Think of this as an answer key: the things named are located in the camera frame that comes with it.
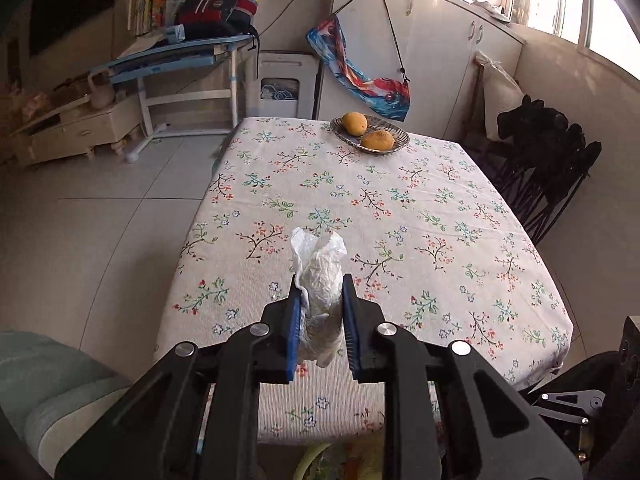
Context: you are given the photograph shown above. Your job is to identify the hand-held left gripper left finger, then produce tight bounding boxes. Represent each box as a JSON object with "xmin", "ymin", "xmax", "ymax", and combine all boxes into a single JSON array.
[{"xmin": 55, "ymin": 275, "xmax": 303, "ymax": 480}]

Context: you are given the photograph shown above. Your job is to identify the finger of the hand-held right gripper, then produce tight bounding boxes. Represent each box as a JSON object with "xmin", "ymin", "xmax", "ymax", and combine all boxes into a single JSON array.
[{"xmin": 529, "ymin": 389, "xmax": 607, "ymax": 428}]

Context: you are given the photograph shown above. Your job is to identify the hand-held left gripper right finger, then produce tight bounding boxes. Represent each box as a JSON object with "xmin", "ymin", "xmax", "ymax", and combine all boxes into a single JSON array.
[{"xmin": 341, "ymin": 274, "xmax": 583, "ymax": 480}]

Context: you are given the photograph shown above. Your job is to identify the white tissue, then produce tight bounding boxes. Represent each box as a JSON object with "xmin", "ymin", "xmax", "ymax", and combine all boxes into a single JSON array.
[{"xmin": 290, "ymin": 226, "xmax": 348, "ymax": 367}]

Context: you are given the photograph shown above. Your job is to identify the yellow plastic bucket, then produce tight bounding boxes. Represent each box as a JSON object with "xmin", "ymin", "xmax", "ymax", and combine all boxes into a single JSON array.
[{"xmin": 292, "ymin": 441, "xmax": 388, "ymax": 480}]

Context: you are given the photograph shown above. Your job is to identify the person's dark clothing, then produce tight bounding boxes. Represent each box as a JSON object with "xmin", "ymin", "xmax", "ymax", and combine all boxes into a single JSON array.
[{"xmin": 520, "ymin": 350, "xmax": 640, "ymax": 480}]

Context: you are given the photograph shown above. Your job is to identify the table with floral tablecloth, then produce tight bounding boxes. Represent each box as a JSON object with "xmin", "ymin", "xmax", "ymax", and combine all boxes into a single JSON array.
[{"xmin": 154, "ymin": 116, "xmax": 575, "ymax": 446}]

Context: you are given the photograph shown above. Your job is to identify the yellow mango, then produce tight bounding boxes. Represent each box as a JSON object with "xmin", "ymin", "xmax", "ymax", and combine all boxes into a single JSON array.
[
  {"xmin": 361, "ymin": 130, "xmax": 394, "ymax": 151},
  {"xmin": 341, "ymin": 111, "xmax": 368, "ymax": 137}
]

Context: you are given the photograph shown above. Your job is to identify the woven fruit plate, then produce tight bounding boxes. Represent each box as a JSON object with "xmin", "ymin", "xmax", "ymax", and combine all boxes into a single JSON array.
[{"xmin": 330, "ymin": 114, "xmax": 410, "ymax": 153}]

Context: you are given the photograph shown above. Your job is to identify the black folding chairs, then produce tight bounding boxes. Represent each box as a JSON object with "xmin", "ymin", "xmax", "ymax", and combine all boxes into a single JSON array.
[{"xmin": 495, "ymin": 95, "xmax": 603, "ymax": 246}]

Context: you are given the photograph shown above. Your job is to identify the white air purifier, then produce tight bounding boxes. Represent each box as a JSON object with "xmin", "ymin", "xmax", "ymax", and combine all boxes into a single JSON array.
[{"xmin": 257, "ymin": 51, "xmax": 317, "ymax": 120}]

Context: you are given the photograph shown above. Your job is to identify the pale green padded seat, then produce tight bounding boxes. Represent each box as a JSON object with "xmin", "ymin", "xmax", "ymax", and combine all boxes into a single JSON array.
[{"xmin": 0, "ymin": 330, "xmax": 133, "ymax": 476}]

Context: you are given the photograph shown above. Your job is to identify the white sack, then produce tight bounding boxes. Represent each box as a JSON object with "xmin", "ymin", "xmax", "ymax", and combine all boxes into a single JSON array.
[{"xmin": 482, "ymin": 57, "xmax": 526, "ymax": 141}]

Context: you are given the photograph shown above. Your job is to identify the cream television cabinet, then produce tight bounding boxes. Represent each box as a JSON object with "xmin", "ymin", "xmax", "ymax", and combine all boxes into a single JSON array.
[{"xmin": 10, "ymin": 92, "xmax": 143, "ymax": 166}]

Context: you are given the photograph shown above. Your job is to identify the blue study desk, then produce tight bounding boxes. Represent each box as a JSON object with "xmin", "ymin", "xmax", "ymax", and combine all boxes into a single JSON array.
[{"xmin": 92, "ymin": 35, "xmax": 256, "ymax": 163}]

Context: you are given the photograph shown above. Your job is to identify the white cabinet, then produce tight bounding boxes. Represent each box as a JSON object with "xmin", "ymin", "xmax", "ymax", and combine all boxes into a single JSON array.
[{"xmin": 320, "ymin": 0, "xmax": 526, "ymax": 141}]

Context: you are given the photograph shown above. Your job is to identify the pink kettle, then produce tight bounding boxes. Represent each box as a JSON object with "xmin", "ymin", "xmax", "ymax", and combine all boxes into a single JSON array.
[{"xmin": 87, "ymin": 71, "xmax": 117, "ymax": 109}]

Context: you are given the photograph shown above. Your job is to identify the dark striped backpack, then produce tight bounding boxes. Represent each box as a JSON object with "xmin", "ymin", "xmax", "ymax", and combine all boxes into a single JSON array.
[{"xmin": 176, "ymin": 0, "xmax": 262, "ymax": 41}]

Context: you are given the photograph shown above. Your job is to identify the row of books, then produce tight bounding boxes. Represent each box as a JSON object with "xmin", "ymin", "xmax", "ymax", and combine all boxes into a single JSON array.
[{"xmin": 126, "ymin": 0, "xmax": 181, "ymax": 36}]

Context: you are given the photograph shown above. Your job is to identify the colourful drawstring bag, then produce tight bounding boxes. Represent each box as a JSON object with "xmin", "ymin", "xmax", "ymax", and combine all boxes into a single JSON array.
[{"xmin": 306, "ymin": 0, "xmax": 413, "ymax": 122}]

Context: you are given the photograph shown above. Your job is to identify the black wall television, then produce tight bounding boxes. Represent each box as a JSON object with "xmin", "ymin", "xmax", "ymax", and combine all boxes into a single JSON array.
[{"xmin": 27, "ymin": 0, "xmax": 121, "ymax": 58}]

